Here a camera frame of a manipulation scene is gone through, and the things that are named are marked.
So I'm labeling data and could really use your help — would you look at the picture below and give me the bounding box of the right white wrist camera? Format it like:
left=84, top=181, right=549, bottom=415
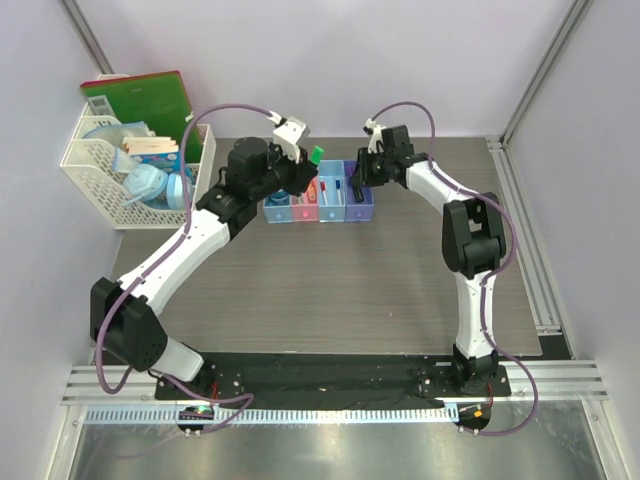
left=363, top=118, right=385, bottom=154

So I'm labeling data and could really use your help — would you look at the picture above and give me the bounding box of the blue face mask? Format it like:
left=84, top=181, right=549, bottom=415
left=122, top=164, right=168, bottom=202

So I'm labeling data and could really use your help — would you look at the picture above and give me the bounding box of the slotted cable duct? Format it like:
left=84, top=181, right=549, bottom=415
left=84, top=404, right=459, bottom=425

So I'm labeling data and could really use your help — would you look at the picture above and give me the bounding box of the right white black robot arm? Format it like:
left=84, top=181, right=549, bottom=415
left=350, top=119, right=507, bottom=396

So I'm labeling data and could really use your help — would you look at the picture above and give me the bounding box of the light blue plastic bin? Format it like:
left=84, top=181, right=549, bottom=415
left=263, top=198, right=293, bottom=224

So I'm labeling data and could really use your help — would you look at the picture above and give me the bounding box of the blue round jar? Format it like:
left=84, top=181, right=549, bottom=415
left=266, top=190, right=289, bottom=206

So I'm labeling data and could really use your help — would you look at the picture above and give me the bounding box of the clear blue zip pouch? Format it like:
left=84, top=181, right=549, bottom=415
left=83, top=122, right=155, bottom=173

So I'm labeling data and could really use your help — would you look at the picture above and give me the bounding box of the orange highlighter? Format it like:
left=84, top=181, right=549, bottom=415
left=306, top=181, right=317, bottom=203

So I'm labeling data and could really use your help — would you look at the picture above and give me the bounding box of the green highlighter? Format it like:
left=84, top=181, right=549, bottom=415
left=310, top=146, right=324, bottom=167

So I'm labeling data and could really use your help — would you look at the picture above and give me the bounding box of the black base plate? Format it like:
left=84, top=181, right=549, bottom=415
left=151, top=352, right=511, bottom=411

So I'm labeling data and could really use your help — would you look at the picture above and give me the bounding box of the blue cap whiteboard marker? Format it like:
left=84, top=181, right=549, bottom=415
left=335, top=178, right=344, bottom=205

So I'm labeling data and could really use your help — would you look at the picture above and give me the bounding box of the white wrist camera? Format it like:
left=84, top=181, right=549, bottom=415
left=363, top=118, right=385, bottom=154
left=270, top=112, right=310, bottom=164

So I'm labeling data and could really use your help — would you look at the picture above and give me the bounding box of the white perforated file rack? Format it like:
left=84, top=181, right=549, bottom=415
left=60, top=75, right=216, bottom=230

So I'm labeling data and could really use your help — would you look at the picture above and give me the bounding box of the purple plastic bin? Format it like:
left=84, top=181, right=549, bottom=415
left=344, top=160, right=375, bottom=222

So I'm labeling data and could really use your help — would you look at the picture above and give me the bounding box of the wooden sticks box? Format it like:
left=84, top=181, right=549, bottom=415
left=122, top=136, right=181, bottom=173

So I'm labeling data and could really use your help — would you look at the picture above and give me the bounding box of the red cap whiteboard marker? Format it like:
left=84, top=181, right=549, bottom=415
left=320, top=181, right=328, bottom=206

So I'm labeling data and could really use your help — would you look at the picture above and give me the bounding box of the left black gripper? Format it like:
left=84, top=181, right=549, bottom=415
left=251, top=141, right=316, bottom=202

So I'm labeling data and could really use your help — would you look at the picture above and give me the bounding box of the teal plastic bin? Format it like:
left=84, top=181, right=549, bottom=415
left=317, top=160, right=346, bottom=222

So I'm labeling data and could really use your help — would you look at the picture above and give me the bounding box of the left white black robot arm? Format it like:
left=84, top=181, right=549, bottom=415
left=90, top=137, right=324, bottom=399

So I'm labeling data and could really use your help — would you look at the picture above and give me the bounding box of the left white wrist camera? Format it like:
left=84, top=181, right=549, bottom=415
left=270, top=112, right=310, bottom=164

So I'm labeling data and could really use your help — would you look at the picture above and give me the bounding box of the green folder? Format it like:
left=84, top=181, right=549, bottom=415
left=80, top=70, right=193, bottom=148

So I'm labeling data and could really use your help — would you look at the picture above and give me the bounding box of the pink plastic bin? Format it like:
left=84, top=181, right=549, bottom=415
left=291, top=193, right=319, bottom=222

